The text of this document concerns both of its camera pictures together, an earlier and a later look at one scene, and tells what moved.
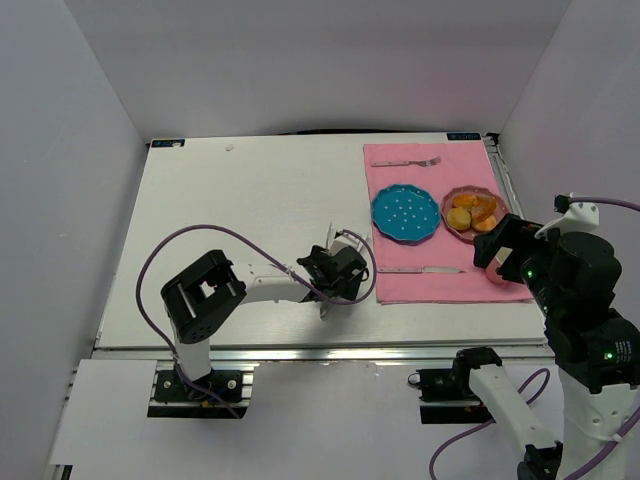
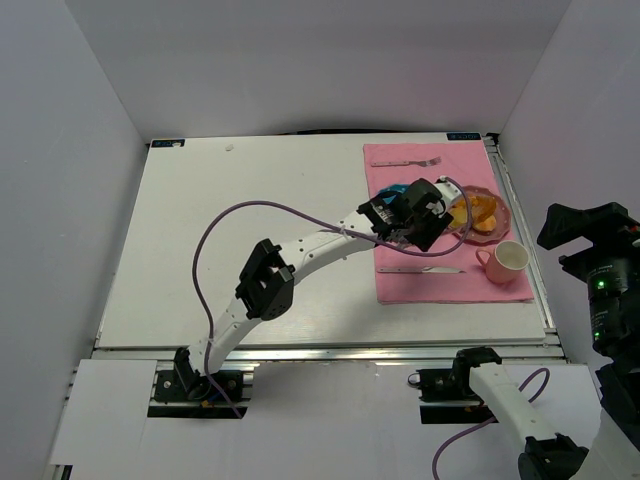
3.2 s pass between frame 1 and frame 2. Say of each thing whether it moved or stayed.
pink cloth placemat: moved
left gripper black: moved
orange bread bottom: stayed
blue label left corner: stayed
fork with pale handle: stayed
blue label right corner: stayed
